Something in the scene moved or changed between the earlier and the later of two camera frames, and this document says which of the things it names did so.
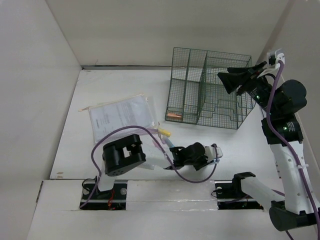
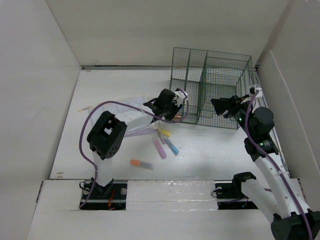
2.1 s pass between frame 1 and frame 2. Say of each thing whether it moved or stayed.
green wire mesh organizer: stayed
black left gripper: moved
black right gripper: moved
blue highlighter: stayed
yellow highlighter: stayed
